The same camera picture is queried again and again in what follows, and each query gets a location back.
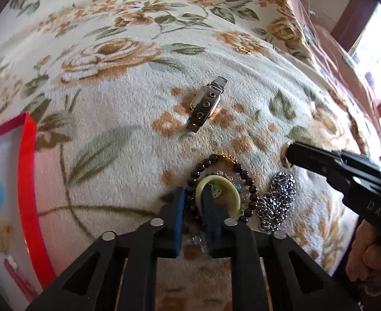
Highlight silver chain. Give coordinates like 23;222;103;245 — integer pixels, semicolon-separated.
256;172;297;233

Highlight person's right hand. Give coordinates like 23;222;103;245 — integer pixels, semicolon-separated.
346;220;381;297

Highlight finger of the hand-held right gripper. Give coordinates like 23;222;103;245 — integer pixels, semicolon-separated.
288;141;343;177

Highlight window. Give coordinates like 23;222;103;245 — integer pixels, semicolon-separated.
349;3;381;88

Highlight wooden window frame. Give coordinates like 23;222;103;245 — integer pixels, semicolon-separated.
331;0;379;38

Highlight leather buckle bracelet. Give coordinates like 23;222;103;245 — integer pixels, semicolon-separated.
186;76;227;133

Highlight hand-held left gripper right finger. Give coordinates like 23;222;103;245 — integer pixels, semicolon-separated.
202;188;361;311

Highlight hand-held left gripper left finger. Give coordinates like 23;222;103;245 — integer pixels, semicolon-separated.
25;188;186;311

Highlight gold ring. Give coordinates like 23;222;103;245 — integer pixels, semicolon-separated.
280;143;295;169

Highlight floral blanket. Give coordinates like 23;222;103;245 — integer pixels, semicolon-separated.
0;0;372;311

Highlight red cardboard box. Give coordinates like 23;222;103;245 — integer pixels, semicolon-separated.
0;112;57;302

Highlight pink bedsheet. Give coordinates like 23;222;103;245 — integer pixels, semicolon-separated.
275;0;381;156

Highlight red hair clip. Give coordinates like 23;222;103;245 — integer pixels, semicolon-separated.
4;257;37;300

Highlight yellow bangle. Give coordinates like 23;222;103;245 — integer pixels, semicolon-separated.
195;175;242;218

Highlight dark bead bracelet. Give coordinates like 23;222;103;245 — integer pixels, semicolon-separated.
186;152;259;224

